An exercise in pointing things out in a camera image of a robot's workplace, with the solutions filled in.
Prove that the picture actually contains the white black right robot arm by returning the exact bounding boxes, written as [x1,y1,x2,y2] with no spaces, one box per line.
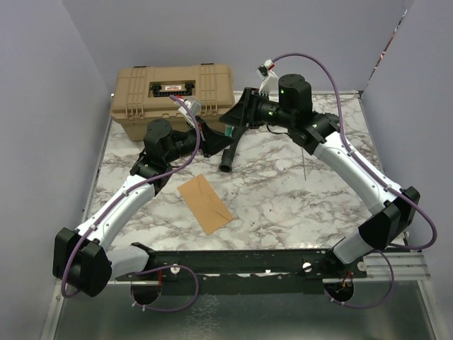
[219,74,420,277]

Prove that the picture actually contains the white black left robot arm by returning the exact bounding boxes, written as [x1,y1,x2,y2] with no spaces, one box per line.
[52,117,234,298]

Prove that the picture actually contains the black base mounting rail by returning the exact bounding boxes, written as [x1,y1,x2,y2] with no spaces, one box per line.
[121,249,367,295]

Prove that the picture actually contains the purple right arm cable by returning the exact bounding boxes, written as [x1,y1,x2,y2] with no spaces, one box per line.
[272,52,438,310]

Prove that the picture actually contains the yellow handled long screwdriver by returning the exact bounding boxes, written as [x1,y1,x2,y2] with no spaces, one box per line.
[301,148,306,181]

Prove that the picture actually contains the green white glue stick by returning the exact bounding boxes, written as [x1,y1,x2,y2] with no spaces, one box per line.
[225,125,234,137]

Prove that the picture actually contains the brown paper envelope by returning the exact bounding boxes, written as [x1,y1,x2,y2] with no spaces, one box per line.
[178,174,234,235]

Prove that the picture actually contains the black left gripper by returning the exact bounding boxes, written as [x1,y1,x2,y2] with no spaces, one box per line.
[165,115,234,164]

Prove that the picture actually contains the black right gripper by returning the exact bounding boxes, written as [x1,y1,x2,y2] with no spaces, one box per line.
[218,87,294,130]

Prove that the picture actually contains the tan plastic tool case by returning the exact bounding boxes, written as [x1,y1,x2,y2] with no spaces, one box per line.
[109,64,236,142]

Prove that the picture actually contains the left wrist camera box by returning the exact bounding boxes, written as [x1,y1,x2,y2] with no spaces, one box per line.
[178,99,202,120]

